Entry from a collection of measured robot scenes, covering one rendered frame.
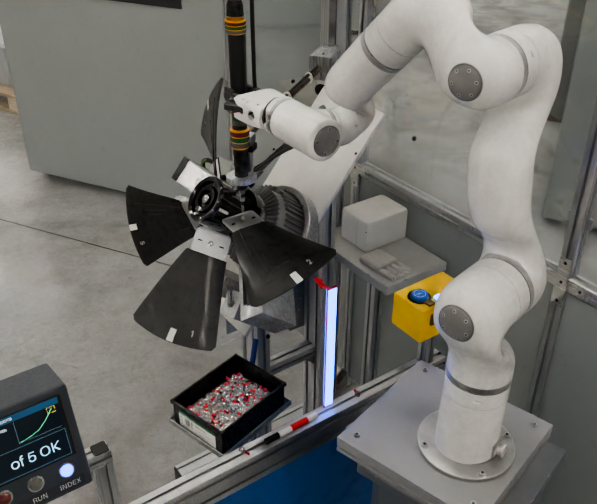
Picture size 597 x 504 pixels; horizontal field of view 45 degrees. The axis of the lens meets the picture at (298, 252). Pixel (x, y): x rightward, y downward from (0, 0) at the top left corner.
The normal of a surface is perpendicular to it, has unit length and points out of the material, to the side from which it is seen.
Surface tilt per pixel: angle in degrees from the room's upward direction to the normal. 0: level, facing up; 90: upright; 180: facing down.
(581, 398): 90
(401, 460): 0
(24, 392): 15
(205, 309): 47
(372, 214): 0
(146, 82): 90
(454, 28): 53
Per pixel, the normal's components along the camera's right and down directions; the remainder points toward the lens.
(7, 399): -0.15, -0.93
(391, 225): 0.58, 0.43
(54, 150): -0.42, 0.47
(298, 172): -0.62, -0.32
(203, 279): 0.10, -0.14
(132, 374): 0.00, -0.85
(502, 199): -0.15, 0.48
